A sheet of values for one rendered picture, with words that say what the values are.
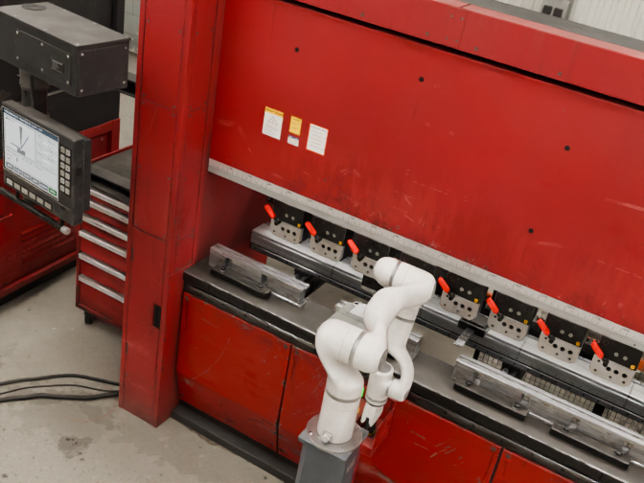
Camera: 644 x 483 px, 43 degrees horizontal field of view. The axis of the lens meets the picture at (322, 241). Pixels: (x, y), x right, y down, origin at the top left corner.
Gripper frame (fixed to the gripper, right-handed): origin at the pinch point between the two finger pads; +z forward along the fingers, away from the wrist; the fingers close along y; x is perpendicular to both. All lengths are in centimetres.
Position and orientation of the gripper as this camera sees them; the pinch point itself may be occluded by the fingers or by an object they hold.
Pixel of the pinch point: (369, 427)
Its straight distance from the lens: 328.5
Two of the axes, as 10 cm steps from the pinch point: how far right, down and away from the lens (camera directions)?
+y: -4.9, 4.3, -7.6
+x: 8.6, 3.6, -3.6
